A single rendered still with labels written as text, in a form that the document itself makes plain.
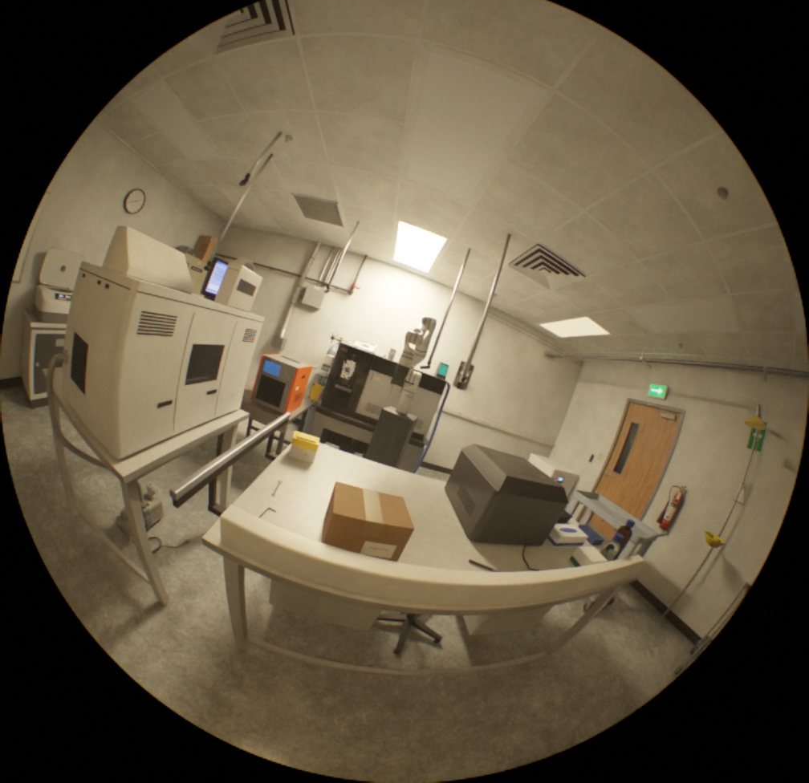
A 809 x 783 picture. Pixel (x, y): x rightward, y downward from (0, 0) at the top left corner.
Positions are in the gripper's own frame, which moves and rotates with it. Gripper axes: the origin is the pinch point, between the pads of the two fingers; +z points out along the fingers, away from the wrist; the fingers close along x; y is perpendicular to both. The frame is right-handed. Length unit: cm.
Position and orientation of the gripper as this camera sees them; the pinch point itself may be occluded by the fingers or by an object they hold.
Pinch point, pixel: (394, 395)
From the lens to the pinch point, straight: 148.3
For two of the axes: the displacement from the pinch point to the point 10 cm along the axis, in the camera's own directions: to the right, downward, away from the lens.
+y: -2.1, -0.2, -9.8
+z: -3.4, 9.4, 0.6
